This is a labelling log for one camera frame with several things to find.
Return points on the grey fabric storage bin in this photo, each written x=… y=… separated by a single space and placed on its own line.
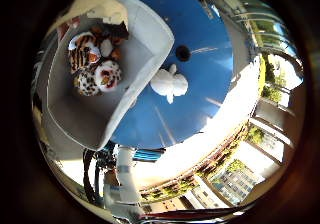
x=83 y=124

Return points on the black round table hole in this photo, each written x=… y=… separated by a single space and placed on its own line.
x=183 y=53

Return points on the blue aluminium frame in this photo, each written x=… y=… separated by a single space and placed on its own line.
x=148 y=155

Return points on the striped tiger plush toy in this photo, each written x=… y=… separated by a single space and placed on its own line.
x=80 y=55

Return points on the white plush toy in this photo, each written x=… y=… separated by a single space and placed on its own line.
x=166 y=82

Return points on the spotted leopard plush toy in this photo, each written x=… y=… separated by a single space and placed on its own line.
x=87 y=84

